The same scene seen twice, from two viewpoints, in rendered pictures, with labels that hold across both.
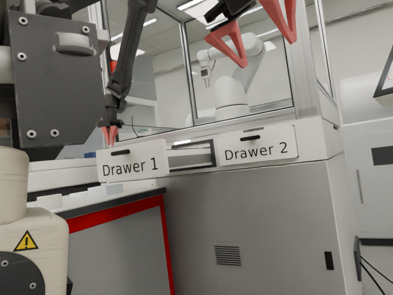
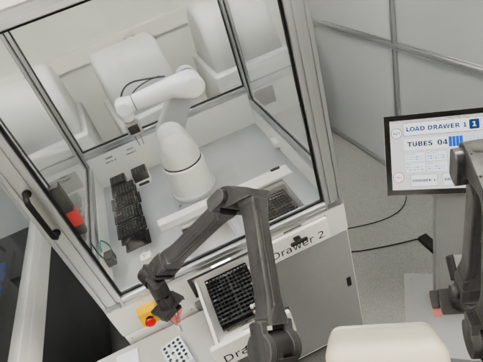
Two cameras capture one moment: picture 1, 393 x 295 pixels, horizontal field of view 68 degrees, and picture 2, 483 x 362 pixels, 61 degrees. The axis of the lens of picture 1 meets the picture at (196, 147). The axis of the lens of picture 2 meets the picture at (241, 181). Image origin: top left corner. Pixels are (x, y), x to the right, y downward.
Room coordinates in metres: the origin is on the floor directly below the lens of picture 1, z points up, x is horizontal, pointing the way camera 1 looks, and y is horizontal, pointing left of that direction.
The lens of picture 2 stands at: (0.21, 0.62, 2.09)
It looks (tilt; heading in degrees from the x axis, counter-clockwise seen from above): 35 degrees down; 322
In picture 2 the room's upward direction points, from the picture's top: 19 degrees counter-clockwise
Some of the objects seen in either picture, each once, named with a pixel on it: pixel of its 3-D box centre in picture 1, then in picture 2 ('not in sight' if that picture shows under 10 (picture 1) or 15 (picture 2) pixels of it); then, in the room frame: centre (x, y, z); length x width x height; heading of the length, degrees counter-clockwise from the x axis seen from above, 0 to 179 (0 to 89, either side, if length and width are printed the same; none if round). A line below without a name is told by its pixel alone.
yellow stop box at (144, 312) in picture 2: not in sight; (149, 314); (1.37, 0.36, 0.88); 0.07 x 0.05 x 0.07; 60
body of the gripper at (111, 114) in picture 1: (109, 116); (164, 300); (1.18, 0.33, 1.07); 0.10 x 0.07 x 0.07; 93
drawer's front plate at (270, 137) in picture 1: (254, 147); (296, 240); (1.07, -0.21, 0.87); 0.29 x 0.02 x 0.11; 60
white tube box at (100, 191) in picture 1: (106, 189); (177, 355); (1.21, 0.39, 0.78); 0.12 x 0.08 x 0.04; 163
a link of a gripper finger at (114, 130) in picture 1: (108, 134); (171, 316); (1.17, 0.35, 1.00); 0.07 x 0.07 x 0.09; 3
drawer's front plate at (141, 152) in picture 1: (130, 161); (254, 339); (0.95, 0.22, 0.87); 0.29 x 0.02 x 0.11; 60
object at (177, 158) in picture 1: (168, 161); (235, 296); (1.13, 0.12, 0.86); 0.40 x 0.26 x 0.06; 150
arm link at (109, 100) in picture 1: (109, 102); (157, 286); (1.18, 0.33, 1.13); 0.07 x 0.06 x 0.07; 171
